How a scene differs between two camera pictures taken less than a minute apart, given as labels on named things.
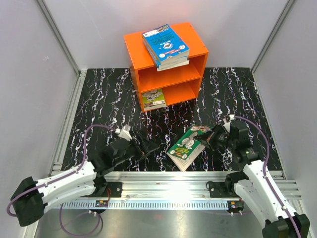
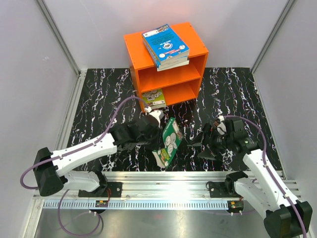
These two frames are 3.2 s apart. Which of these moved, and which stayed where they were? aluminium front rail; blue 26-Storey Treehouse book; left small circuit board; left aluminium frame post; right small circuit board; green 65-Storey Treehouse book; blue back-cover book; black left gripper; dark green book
Moved: black left gripper; blue 26-Storey Treehouse book; dark green book
Stayed: left aluminium frame post; left small circuit board; aluminium front rail; blue back-cover book; right small circuit board; green 65-Storey Treehouse book
